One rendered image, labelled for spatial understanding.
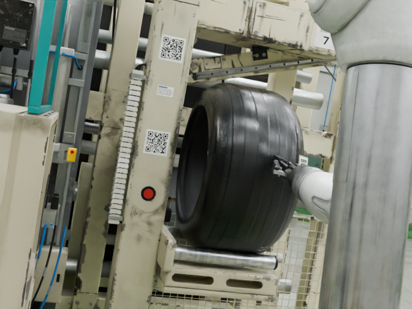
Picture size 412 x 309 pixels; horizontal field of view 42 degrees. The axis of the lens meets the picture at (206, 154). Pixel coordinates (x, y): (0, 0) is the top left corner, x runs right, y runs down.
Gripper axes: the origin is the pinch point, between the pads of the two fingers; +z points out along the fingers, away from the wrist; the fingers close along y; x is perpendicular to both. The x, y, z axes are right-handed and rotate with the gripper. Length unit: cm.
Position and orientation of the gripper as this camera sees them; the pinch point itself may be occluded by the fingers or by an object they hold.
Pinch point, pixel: (279, 162)
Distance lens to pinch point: 154.7
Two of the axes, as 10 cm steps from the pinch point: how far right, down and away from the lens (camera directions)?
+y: -9.6, -1.5, -2.5
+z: -2.1, -2.3, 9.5
